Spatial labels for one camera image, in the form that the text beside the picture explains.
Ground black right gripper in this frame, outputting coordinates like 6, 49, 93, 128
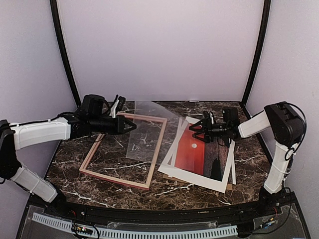
189, 119, 230, 143

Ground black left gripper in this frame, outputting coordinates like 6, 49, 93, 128
89, 115, 137, 135

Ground clear acrylic sheet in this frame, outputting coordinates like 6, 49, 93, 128
126, 101, 185, 165

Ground light wooden picture frame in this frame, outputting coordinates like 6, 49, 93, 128
79, 113, 167, 190

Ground white photo mat board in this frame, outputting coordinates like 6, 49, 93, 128
158, 116, 237, 193

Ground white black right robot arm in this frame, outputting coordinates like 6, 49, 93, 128
189, 102, 307, 216

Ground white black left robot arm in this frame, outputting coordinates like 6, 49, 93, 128
0, 114, 137, 217

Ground red sunset photo print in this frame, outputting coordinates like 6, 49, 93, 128
167, 117, 236, 185

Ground brown cardboard backing board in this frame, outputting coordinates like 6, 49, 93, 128
163, 174, 235, 191

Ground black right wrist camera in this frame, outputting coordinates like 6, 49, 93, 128
222, 107, 240, 125

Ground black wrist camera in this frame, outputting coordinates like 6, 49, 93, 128
222, 107, 240, 125
80, 94, 105, 117

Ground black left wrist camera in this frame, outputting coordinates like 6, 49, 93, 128
80, 94, 105, 117

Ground black table edge rail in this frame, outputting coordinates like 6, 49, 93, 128
17, 192, 309, 239

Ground grey slotted cable duct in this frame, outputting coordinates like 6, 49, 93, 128
31, 213, 238, 239

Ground black corner post right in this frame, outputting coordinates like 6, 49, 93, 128
241, 0, 271, 107

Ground black corner post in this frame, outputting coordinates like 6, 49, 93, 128
241, 0, 271, 107
49, 0, 81, 107

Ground black corner post left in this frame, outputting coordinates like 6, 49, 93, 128
49, 0, 81, 107

